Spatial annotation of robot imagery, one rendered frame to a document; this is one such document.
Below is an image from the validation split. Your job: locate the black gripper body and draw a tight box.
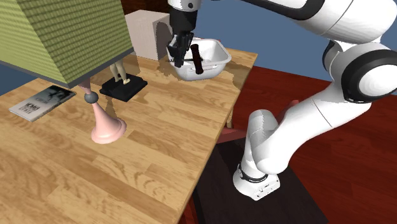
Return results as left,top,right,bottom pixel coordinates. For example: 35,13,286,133
169,7,199,36

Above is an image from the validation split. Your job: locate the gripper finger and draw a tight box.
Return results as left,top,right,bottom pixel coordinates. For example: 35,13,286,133
185,32,195,53
166,33,188,68

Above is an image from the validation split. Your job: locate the white square bowl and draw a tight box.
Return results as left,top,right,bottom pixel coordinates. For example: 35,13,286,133
167,37,233,82

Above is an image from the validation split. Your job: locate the beige box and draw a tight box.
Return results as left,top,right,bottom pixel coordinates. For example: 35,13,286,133
124,9,174,62

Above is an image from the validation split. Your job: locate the beige figure on black base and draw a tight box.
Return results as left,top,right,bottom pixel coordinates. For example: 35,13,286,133
99,59,149,103

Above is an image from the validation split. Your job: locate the wooden table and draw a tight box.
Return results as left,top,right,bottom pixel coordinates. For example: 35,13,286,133
0,46,259,224

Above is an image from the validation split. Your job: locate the green shade pink table lamp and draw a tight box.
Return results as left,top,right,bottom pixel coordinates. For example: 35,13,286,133
0,0,135,145

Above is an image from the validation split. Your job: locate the grey book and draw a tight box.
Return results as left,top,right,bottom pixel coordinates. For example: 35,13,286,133
8,85,78,123

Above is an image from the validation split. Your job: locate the dark robot stand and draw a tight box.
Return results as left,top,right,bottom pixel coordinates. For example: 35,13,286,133
192,138,330,224

